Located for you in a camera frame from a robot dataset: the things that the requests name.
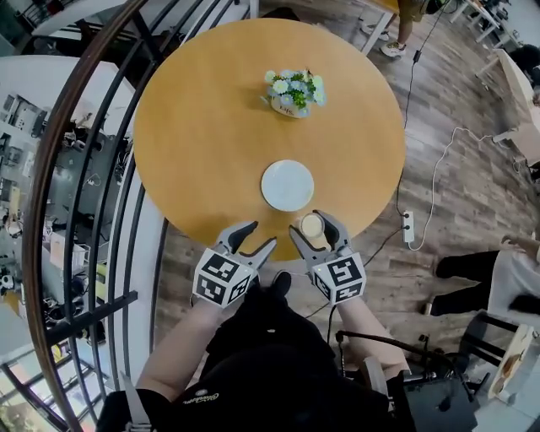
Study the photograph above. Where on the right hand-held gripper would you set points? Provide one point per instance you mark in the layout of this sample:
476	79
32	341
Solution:
339	278

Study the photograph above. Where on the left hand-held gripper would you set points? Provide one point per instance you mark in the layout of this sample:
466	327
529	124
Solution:
221	280

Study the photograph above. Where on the small round beige object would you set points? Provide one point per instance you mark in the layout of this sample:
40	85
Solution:
312	224

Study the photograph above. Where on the white round plate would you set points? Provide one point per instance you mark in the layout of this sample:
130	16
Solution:
287	185

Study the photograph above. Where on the person's left forearm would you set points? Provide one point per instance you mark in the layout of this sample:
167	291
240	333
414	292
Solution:
177	354

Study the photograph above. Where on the person's right forearm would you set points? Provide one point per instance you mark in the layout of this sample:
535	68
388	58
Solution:
363	333

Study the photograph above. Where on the person's black shoe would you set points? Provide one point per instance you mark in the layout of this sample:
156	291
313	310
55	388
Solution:
282	283

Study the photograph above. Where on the white power strip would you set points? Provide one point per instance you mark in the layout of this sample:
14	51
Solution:
408	225

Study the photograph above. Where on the person's black shirt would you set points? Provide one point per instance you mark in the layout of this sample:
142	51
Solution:
270	363

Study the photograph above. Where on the round wooden table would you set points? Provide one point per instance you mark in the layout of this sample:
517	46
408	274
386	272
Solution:
202	135

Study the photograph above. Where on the small metal can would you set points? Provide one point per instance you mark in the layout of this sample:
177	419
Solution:
429	309

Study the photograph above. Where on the white pot of flowers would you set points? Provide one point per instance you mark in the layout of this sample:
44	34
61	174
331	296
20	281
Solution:
295	93

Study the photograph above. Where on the black railing with wooden handrail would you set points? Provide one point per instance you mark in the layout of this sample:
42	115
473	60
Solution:
50	147

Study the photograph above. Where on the pale wooden board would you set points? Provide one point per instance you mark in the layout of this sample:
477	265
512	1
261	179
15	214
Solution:
512	363

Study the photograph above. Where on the table with beige cloth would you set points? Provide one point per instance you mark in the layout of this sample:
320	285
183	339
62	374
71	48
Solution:
521	109

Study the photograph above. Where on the white rectangular table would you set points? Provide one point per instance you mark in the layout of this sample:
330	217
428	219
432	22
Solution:
485	17

